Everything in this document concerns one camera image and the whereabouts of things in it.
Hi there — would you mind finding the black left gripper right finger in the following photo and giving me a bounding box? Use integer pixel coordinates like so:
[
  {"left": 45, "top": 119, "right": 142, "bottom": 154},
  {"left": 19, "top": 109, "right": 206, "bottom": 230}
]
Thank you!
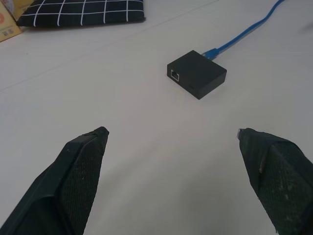
[{"left": 236, "top": 127, "right": 313, "bottom": 235}]

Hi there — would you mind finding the yellow cardboard box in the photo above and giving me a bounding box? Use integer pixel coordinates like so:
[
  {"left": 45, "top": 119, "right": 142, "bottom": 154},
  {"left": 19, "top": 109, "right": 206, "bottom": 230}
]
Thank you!
[{"left": 0, "top": 0, "right": 26, "bottom": 43}]

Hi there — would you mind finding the small black network box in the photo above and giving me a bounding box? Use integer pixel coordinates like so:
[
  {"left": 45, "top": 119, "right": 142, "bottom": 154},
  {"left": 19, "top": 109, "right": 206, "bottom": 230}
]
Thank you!
[{"left": 167, "top": 50, "right": 227, "bottom": 100}]

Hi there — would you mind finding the black white-checked fabric pouch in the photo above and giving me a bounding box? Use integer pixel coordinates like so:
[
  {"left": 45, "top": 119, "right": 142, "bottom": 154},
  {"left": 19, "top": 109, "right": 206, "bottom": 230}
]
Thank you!
[{"left": 15, "top": 0, "right": 147, "bottom": 28}]

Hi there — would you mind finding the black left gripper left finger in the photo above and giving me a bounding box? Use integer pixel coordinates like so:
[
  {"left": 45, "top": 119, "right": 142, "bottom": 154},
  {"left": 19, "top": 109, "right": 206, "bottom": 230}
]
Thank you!
[{"left": 0, "top": 126, "right": 110, "bottom": 235}]

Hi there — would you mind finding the blue Ethernet cable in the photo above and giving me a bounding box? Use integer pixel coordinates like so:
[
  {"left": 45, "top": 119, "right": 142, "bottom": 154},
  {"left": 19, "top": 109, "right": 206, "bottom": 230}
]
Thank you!
[{"left": 201, "top": 0, "right": 289, "bottom": 60}]

